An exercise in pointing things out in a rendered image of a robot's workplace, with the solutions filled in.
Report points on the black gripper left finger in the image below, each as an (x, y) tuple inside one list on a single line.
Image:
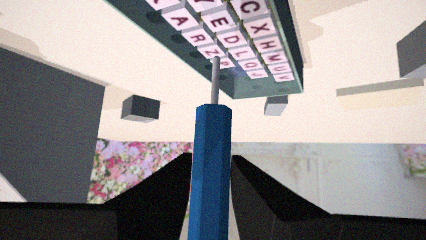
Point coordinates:
[(153, 209)]

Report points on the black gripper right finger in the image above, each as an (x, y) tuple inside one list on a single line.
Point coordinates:
[(265, 209)]

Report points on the blue stylus with white tip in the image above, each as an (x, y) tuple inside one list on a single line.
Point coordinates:
[(210, 183)]

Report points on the keyboard with white letter keys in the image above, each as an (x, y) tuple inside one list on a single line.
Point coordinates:
[(255, 39)]

